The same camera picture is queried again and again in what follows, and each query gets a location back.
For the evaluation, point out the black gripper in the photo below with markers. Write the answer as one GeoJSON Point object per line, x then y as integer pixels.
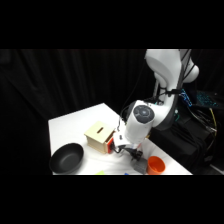
{"type": "Point", "coordinates": [135, 152]}

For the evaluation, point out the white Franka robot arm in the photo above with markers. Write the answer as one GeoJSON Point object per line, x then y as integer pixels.
{"type": "Point", "coordinates": [140, 126]}

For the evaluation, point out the blue flat block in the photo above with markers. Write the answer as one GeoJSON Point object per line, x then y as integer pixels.
{"type": "Point", "coordinates": [127, 173]}

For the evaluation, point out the orange cup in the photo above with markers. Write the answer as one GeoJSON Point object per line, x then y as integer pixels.
{"type": "Point", "coordinates": [156, 166]}

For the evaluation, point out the green flat block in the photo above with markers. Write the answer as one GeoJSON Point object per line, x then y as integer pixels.
{"type": "Point", "coordinates": [100, 173]}

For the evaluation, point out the light wooden box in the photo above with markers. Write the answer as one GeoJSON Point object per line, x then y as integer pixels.
{"type": "Point", "coordinates": [98, 133]}

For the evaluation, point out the black cloth-covered robot stand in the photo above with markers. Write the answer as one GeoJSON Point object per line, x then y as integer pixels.
{"type": "Point", "coordinates": [186, 146]}

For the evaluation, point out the black bowl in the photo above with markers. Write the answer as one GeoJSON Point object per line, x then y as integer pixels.
{"type": "Point", "coordinates": [66, 159]}

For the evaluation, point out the black curtain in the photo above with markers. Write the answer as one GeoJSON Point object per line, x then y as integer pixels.
{"type": "Point", "coordinates": [40, 83]}

